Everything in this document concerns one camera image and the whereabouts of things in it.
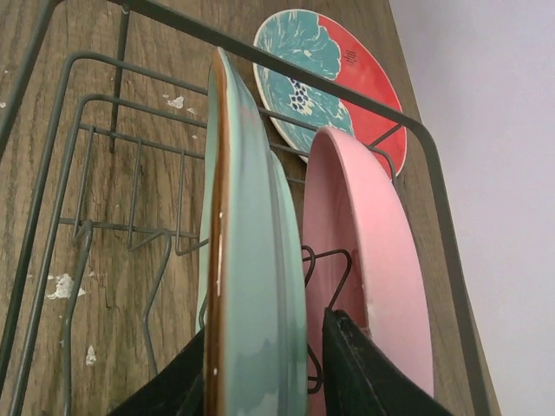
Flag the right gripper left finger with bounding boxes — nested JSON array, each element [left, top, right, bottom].
[[108, 329, 205, 416]]

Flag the pink plate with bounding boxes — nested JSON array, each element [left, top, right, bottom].
[[252, 8, 408, 179], [302, 127, 434, 394]]

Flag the mint green plate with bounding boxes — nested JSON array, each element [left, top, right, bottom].
[[204, 49, 308, 415]]

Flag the pink top plate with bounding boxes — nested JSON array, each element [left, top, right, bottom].
[[302, 127, 434, 394]]

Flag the wire dish rack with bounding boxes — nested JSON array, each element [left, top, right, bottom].
[[1, 1, 499, 415]]

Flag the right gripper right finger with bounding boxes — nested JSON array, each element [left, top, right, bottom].
[[323, 308, 450, 416]]

